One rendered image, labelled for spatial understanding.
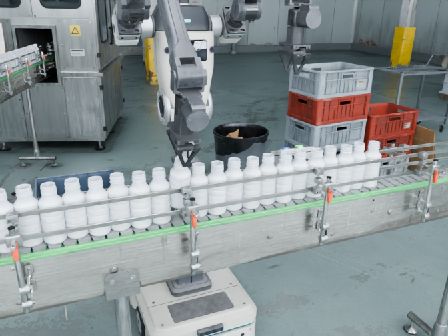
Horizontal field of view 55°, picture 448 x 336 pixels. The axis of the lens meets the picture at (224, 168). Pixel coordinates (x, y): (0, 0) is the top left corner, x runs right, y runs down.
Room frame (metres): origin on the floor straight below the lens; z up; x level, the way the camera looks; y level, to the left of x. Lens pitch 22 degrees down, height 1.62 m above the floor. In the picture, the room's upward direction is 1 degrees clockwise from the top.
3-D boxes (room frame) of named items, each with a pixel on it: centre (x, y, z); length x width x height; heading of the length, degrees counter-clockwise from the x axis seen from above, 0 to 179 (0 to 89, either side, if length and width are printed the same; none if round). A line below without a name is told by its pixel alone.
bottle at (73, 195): (1.04, 0.40, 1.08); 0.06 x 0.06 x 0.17
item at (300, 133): (3.70, -0.90, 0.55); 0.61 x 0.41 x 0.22; 120
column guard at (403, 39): (10.61, -4.22, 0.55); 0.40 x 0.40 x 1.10; 23
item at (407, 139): (4.07, -1.51, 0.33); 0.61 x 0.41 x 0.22; 116
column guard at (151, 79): (8.85, 1.44, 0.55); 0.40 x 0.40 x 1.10; 23
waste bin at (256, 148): (3.32, -0.13, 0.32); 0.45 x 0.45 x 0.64
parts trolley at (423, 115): (5.63, -2.47, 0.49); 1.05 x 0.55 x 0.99; 113
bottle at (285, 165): (1.28, -0.20, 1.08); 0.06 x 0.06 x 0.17
